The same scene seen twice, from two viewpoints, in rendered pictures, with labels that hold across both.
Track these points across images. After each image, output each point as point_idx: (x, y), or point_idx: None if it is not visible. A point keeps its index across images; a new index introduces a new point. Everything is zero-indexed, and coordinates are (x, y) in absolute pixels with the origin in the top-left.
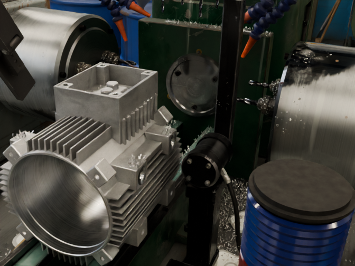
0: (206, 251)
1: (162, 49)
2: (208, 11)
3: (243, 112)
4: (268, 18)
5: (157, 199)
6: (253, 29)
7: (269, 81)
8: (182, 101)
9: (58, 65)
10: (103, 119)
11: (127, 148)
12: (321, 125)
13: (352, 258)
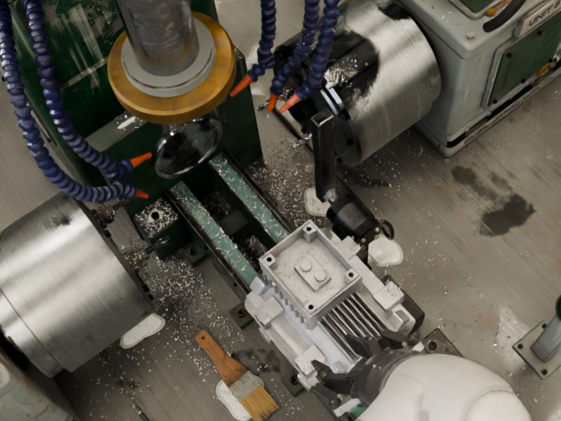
0: (366, 261)
1: (135, 152)
2: None
3: (239, 122)
4: (290, 73)
5: None
6: None
7: None
8: (178, 169)
9: (142, 288)
10: (350, 293)
11: (361, 286)
12: (392, 120)
13: (406, 149)
